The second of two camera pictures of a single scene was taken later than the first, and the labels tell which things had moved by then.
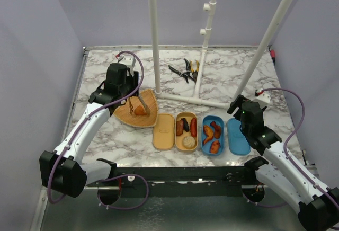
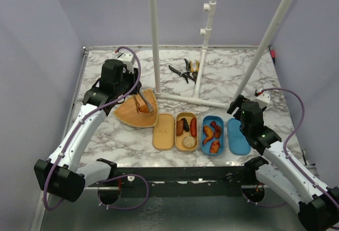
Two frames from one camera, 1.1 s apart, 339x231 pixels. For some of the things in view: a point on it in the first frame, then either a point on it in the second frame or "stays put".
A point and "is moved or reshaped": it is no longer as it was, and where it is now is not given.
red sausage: [193, 126] stays put
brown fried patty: [217, 132] stays put
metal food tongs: [145, 107] is moved or reshaped
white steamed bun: [188, 142] stays put
